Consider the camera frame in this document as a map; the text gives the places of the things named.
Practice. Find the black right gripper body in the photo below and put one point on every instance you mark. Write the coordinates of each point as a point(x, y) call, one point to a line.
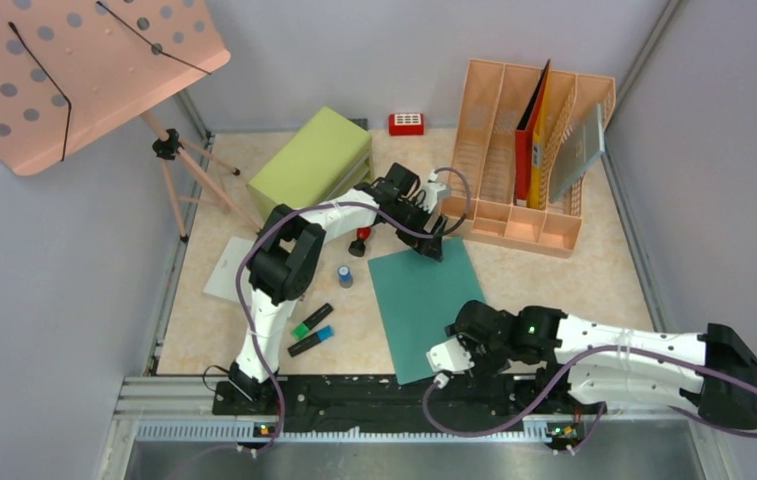
point(488, 357)

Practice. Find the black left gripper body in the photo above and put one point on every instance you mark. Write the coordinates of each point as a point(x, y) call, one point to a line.
point(415, 216)

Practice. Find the teal plastic folder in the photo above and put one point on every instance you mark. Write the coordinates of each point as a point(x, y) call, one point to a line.
point(418, 298)

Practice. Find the yellow plastic clip folder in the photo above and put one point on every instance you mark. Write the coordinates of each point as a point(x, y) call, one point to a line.
point(537, 129)

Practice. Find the light blue hardcover book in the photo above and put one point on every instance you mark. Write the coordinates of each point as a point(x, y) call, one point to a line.
point(583, 146)

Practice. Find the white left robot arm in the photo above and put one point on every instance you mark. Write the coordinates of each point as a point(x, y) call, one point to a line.
point(282, 262)

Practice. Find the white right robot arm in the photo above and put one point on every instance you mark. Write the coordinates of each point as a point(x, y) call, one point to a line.
point(700, 373)

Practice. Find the red and black dumbbell toy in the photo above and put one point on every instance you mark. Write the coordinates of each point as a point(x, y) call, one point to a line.
point(357, 247)

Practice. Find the red small box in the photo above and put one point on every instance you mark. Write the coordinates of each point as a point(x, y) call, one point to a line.
point(406, 124)

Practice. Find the green metal drawer cabinet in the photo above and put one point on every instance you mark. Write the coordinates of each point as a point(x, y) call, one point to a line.
point(326, 157)

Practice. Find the small blue glue bottle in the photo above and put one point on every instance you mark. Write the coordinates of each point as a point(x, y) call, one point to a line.
point(345, 277)

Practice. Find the black blue highlighter marker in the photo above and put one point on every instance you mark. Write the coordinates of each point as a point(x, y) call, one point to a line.
point(310, 341)

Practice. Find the red folder in organizer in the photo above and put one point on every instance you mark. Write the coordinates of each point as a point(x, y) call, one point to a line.
point(524, 137)

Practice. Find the beige plastic file organizer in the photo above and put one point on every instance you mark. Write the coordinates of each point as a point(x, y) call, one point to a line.
point(494, 98)

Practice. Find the black green highlighter marker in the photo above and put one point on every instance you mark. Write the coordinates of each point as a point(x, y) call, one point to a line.
point(304, 328)

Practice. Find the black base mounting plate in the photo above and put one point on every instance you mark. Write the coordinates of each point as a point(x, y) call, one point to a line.
point(378, 404)

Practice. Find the white paper booklet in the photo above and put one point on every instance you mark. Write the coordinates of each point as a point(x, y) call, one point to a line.
point(221, 282)

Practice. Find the pink music stand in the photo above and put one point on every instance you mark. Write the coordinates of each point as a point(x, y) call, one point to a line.
point(72, 72)

